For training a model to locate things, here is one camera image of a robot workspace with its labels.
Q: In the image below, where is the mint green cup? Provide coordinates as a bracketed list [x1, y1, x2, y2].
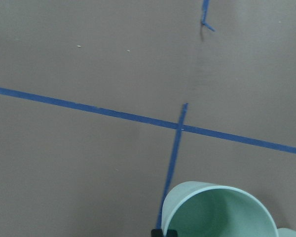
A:
[161, 181, 279, 237]

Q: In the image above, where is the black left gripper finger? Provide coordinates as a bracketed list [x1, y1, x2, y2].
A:
[150, 229, 177, 237]

